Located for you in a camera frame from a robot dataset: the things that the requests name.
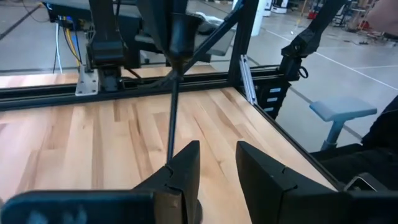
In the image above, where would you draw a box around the white round pillar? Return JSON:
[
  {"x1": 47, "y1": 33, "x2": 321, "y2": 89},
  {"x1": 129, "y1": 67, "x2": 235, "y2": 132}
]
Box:
[{"x1": 251, "y1": 0, "x2": 273, "y2": 37}]

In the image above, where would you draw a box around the yellow cable bundle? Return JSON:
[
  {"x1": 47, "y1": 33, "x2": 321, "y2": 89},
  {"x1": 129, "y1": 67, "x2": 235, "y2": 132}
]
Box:
[{"x1": 63, "y1": 21, "x2": 81, "y2": 68}]

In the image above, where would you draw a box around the person's forearm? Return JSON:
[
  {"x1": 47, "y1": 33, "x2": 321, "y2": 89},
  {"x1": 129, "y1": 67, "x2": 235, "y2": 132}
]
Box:
[{"x1": 366, "y1": 0, "x2": 398, "y2": 34}]

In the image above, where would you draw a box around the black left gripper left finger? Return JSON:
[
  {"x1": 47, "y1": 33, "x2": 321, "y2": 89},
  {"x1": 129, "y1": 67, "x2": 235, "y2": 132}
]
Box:
[{"x1": 133, "y1": 140, "x2": 201, "y2": 224}]

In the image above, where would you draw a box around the black labelled control box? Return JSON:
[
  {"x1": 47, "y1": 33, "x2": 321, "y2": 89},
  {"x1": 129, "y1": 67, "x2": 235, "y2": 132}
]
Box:
[{"x1": 257, "y1": 79, "x2": 292, "y2": 121}]

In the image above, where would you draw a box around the black aluminium rig frame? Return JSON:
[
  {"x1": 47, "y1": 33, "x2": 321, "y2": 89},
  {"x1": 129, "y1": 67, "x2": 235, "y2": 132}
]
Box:
[{"x1": 0, "y1": 0, "x2": 346, "y2": 190}]

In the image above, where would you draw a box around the white cable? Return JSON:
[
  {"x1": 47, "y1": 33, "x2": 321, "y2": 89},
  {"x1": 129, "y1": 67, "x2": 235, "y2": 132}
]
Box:
[{"x1": 54, "y1": 23, "x2": 63, "y2": 75}]

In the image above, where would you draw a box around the silver corner strip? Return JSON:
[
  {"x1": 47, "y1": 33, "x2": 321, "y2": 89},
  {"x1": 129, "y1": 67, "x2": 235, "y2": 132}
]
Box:
[{"x1": 239, "y1": 54, "x2": 258, "y2": 106}]

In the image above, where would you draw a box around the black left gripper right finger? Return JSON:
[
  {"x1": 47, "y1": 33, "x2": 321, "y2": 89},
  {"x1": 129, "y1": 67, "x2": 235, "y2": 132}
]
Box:
[{"x1": 235, "y1": 141, "x2": 351, "y2": 224}]

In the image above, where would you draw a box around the blue cable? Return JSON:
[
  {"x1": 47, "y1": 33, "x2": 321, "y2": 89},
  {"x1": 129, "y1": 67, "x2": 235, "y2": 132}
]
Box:
[{"x1": 72, "y1": 17, "x2": 84, "y2": 63}]

